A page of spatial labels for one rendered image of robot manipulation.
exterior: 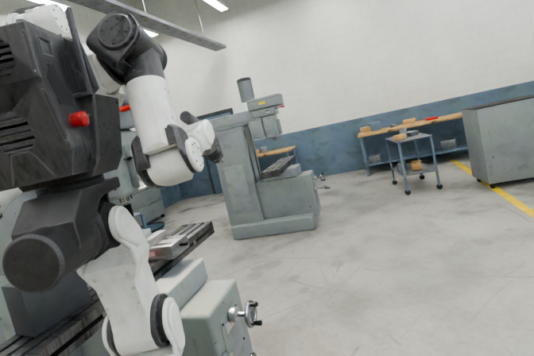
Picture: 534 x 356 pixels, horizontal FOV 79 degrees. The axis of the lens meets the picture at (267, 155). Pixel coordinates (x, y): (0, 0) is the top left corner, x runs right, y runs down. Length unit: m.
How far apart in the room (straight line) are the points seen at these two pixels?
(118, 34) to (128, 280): 0.60
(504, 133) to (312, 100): 4.16
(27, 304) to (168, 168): 0.88
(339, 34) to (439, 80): 2.35
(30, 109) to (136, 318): 0.60
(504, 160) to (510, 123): 0.49
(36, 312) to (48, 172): 0.80
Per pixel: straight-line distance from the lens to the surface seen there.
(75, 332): 1.46
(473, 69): 8.07
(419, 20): 8.03
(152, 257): 1.78
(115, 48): 0.77
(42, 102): 0.73
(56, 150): 0.74
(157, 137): 0.70
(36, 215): 0.81
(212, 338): 1.61
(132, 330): 1.05
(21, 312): 1.50
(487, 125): 5.11
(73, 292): 1.54
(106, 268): 0.97
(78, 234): 0.75
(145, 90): 0.75
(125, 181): 1.66
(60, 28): 0.95
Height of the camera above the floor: 1.49
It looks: 5 degrees down
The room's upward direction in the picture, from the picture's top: 13 degrees counter-clockwise
